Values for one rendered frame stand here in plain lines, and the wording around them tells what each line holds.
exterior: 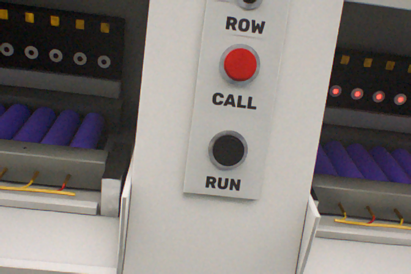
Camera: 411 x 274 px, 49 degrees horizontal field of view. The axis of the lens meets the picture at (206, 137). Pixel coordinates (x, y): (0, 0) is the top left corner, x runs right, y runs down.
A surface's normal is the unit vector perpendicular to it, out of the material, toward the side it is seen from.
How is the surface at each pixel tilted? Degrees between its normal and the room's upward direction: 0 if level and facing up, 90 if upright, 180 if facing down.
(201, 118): 90
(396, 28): 90
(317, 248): 15
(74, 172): 105
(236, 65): 90
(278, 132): 90
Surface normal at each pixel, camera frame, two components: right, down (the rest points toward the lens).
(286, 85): 0.06, 0.18
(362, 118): 0.03, 0.44
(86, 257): 0.14, -0.89
